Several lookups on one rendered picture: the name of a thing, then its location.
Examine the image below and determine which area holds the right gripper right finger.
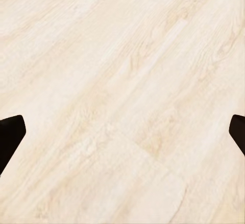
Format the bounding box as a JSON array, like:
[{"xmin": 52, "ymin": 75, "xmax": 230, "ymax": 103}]
[{"xmin": 229, "ymin": 114, "xmax": 245, "ymax": 156}]

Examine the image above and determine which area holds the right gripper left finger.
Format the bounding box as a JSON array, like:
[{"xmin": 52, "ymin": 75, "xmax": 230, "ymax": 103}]
[{"xmin": 0, "ymin": 115, "xmax": 27, "ymax": 175}]

